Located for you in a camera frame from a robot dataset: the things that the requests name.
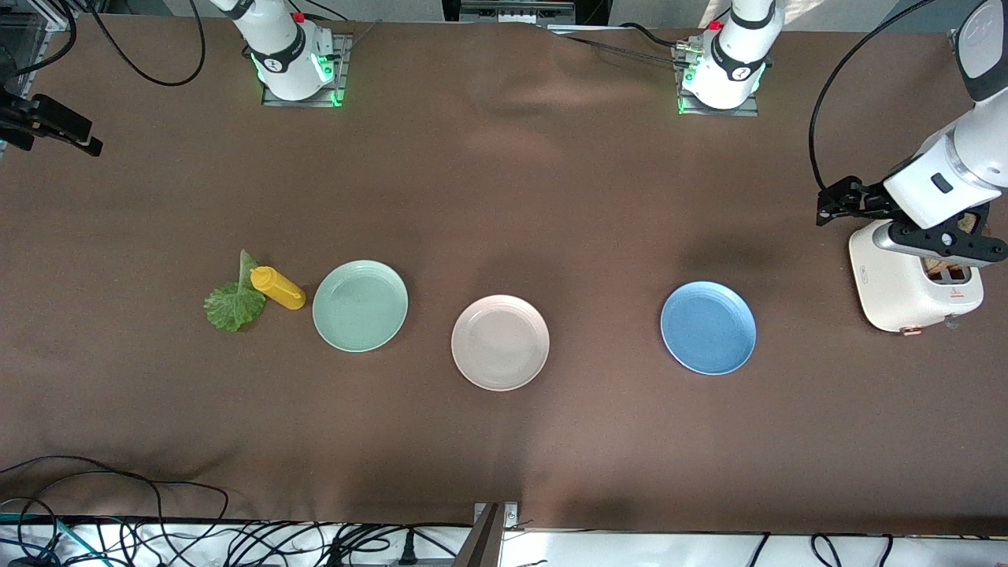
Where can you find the aluminium profile with bracket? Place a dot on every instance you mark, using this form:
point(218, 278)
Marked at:
point(484, 539)

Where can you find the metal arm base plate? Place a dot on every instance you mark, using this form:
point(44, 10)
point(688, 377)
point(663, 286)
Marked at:
point(752, 110)
point(340, 71)

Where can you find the brown table cloth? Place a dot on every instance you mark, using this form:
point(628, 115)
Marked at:
point(551, 197)

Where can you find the blue plate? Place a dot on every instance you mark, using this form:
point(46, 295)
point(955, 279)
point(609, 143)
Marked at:
point(709, 328)

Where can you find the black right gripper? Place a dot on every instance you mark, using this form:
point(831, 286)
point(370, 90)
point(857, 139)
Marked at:
point(24, 114)

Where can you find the mint green plate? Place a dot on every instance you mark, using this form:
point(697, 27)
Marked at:
point(361, 305)

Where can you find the aluminium frame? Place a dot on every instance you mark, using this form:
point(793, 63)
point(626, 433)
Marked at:
point(59, 17)

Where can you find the beige plate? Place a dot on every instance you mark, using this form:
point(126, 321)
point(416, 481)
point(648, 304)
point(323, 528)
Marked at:
point(500, 342)

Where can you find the black equipment housing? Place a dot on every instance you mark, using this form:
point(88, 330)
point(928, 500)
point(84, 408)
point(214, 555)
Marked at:
point(591, 9)

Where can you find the yellow squeeze bottle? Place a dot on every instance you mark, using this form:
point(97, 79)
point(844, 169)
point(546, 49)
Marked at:
point(279, 289)

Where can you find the black power plug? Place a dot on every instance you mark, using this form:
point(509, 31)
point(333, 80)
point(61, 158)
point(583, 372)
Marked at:
point(407, 551)

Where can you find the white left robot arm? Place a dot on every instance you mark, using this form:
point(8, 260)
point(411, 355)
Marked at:
point(736, 63)

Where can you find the white toaster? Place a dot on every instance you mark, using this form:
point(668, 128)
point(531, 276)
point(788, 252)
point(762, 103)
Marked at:
point(890, 295)

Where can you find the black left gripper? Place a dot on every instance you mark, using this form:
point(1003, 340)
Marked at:
point(867, 198)

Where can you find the short aluminium profile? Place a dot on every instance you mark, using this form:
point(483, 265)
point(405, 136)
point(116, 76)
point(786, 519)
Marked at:
point(955, 39)

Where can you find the grey slotted metal unit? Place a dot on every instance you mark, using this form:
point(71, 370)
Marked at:
point(512, 12)

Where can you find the green lettuce leaf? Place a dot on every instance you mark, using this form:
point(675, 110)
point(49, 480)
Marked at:
point(232, 307)

